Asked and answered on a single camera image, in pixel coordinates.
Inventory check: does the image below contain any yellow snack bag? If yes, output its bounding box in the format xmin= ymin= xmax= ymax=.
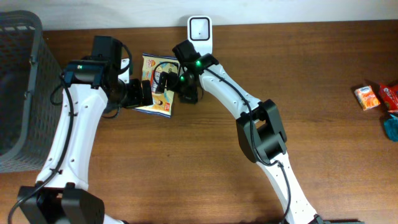
xmin=134 ymin=53 xmax=179 ymax=118

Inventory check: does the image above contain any orange small packet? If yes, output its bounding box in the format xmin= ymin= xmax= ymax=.
xmin=354 ymin=86 xmax=381 ymax=111

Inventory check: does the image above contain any red snack packet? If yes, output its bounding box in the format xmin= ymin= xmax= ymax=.
xmin=379 ymin=84 xmax=398 ymax=113

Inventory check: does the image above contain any blue mouthwash bottle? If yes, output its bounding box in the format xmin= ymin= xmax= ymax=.
xmin=384 ymin=114 xmax=398 ymax=142

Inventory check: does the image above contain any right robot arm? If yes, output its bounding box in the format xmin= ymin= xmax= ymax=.
xmin=154 ymin=40 xmax=322 ymax=223

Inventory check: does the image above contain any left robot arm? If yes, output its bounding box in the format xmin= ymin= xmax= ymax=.
xmin=7 ymin=57 xmax=152 ymax=223

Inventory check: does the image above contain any white barcode scanner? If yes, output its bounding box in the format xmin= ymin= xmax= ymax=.
xmin=187 ymin=16 xmax=213 ymax=55

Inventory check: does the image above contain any grey plastic basket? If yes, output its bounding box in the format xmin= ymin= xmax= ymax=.
xmin=1 ymin=11 xmax=62 ymax=173

